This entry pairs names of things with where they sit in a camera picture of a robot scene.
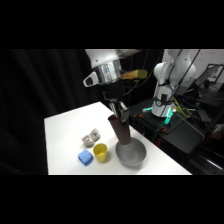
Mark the black curtain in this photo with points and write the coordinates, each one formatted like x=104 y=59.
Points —
x=36 y=100

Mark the black laptop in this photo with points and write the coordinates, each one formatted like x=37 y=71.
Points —
x=208 y=77

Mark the yellowish wrist camera box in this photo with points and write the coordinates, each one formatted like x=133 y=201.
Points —
x=135 y=74

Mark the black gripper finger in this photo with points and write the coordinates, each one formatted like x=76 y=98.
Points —
x=124 y=111
x=116 y=108

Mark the black robot stand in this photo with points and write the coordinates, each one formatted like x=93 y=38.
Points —
x=181 y=133

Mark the brown cup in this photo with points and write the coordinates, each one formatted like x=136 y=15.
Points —
x=122 y=131

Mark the blue sponge block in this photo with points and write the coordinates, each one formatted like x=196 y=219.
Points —
x=85 y=157

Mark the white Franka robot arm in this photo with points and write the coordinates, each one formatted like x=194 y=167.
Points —
x=105 y=61

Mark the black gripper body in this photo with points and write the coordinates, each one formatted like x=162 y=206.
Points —
x=112 y=90

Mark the grey bowl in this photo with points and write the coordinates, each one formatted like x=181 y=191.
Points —
x=131 y=156

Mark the yellow cup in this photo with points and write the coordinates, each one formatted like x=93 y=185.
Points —
x=100 y=153

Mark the grey plush toy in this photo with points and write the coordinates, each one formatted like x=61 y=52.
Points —
x=91 y=138

